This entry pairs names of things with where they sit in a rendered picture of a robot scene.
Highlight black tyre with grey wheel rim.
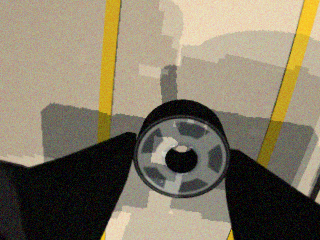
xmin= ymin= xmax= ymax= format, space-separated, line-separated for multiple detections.
xmin=133 ymin=100 xmax=231 ymax=198

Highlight yellow tape lines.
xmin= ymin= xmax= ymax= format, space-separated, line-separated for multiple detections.
xmin=97 ymin=0 xmax=320 ymax=168

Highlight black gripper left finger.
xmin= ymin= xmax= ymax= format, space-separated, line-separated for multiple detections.
xmin=0 ymin=132 xmax=136 ymax=240

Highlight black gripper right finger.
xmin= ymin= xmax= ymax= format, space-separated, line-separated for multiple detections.
xmin=224 ymin=148 xmax=320 ymax=240

